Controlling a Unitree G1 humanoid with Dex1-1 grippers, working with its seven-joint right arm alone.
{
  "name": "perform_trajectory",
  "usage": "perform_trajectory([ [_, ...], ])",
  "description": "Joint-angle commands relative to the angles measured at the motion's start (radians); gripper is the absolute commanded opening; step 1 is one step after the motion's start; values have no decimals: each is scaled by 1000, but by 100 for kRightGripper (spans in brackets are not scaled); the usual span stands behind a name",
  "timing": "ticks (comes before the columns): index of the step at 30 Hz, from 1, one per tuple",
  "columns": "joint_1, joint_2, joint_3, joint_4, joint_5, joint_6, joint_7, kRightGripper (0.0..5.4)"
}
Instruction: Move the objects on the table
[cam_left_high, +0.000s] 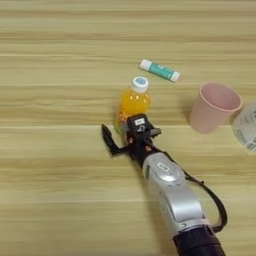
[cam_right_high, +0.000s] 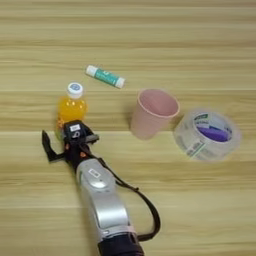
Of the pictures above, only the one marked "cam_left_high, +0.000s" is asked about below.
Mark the orange juice bottle white cap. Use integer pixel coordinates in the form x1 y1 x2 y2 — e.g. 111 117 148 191
113 76 152 137

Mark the clear packing tape roll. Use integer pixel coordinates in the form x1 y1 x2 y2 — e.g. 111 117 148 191
232 101 256 153

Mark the pink plastic cup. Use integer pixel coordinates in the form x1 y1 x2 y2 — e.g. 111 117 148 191
189 82 244 134

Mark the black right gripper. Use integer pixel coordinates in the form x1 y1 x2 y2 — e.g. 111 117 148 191
101 123 163 168

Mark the green and white glue stick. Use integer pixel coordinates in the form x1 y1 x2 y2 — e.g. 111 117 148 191
138 58 181 83

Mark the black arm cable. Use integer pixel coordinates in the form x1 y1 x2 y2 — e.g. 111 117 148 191
166 154 229 234

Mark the small black box white label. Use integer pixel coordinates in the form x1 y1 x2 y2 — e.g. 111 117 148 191
127 113 152 134

